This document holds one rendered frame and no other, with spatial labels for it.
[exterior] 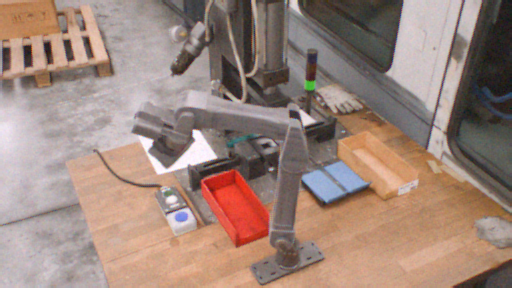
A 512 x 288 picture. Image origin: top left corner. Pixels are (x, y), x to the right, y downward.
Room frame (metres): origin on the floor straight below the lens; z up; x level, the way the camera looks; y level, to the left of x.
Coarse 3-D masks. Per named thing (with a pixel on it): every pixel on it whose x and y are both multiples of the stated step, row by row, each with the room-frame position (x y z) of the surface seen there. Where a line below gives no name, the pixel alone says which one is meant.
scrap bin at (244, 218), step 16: (224, 176) 1.23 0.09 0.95; (240, 176) 1.22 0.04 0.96; (208, 192) 1.15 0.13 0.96; (224, 192) 1.21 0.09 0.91; (240, 192) 1.20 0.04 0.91; (224, 208) 1.13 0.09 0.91; (240, 208) 1.13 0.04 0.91; (256, 208) 1.12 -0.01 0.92; (224, 224) 1.05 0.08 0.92; (240, 224) 1.07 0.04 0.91; (256, 224) 1.06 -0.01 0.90; (240, 240) 0.98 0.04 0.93
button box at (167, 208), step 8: (104, 160) 1.37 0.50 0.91; (120, 176) 1.29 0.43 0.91; (136, 184) 1.25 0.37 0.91; (144, 184) 1.24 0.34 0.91; (152, 184) 1.24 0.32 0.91; (160, 192) 1.18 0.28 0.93; (176, 192) 1.18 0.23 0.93; (160, 200) 1.15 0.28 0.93; (184, 200) 1.14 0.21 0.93; (160, 208) 1.14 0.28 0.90; (168, 208) 1.11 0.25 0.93; (176, 208) 1.11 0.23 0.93
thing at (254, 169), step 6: (270, 156) 1.30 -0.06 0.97; (276, 156) 1.31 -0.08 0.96; (246, 162) 1.28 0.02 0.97; (252, 162) 1.27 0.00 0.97; (258, 162) 1.28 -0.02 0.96; (240, 168) 1.32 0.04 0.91; (246, 168) 1.28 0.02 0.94; (252, 168) 1.27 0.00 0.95; (258, 168) 1.28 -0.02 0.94; (264, 168) 1.29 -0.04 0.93; (246, 174) 1.28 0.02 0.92; (252, 174) 1.27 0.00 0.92; (258, 174) 1.28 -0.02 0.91; (264, 174) 1.29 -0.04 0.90
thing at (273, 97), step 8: (232, 72) 1.50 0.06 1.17; (240, 80) 1.44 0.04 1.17; (248, 80) 1.44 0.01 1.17; (248, 88) 1.39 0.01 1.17; (256, 88) 1.38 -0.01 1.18; (272, 88) 1.34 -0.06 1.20; (280, 88) 1.37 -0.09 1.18; (256, 96) 1.34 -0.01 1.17; (264, 96) 1.32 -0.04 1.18; (272, 96) 1.32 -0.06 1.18; (280, 96) 1.32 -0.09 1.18; (288, 96) 1.32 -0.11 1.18; (256, 104) 1.32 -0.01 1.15; (264, 104) 1.30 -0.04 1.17; (272, 104) 1.29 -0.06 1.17; (280, 104) 1.30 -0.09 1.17; (296, 104) 1.34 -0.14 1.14
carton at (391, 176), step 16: (352, 144) 1.41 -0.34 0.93; (368, 144) 1.42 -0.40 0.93; (384, 144) 1.36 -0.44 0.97; (352, 160) 1.31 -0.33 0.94; (368, 160) 1.36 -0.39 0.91; (384, 160) 1.35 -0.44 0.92; (400, 160) 1.29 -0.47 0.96; (368, 176) 1.24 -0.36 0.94; (384, 176) 1.28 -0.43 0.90; (400, 176) 1.27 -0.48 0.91; (416, 176) 1.22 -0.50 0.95; (384, 192) 1.17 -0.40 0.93; (400, 192) 1.19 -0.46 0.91
